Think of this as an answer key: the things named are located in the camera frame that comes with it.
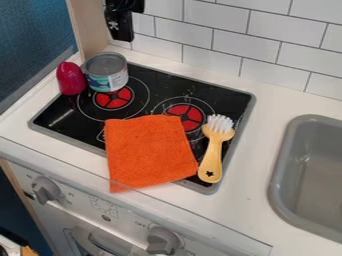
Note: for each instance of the toy sink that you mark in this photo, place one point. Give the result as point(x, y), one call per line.
point(309, 180)

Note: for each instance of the orange cloth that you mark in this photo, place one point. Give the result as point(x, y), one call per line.
point(147, 151)

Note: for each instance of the yellow brush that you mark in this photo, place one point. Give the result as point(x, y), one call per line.
point(215, 146)

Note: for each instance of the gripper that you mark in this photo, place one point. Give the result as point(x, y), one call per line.
point(119, 20)

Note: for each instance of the silver can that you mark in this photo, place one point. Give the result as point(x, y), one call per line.
point(106, 71)

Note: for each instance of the red toy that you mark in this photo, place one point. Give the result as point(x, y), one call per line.
point(70, 79)

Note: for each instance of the toy stove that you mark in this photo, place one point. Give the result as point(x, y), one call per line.
point(151, 96)

